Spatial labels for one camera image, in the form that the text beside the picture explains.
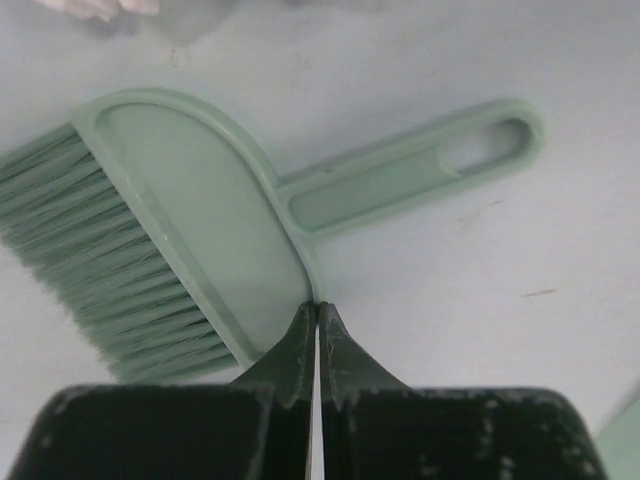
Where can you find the green hand brush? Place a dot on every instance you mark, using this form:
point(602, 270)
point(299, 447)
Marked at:
point(163, 228)

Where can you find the crumpled white paper scrap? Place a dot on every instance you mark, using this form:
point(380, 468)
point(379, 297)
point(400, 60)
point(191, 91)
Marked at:
point(106, 10)

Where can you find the green plastic dustpan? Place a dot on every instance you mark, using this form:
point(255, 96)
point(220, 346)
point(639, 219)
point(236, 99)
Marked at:
point(618, 441)

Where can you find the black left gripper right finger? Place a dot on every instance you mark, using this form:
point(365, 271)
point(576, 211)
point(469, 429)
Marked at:
point(346, 369)

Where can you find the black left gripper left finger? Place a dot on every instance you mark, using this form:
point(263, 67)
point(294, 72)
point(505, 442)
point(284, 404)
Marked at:
point(282, 382)

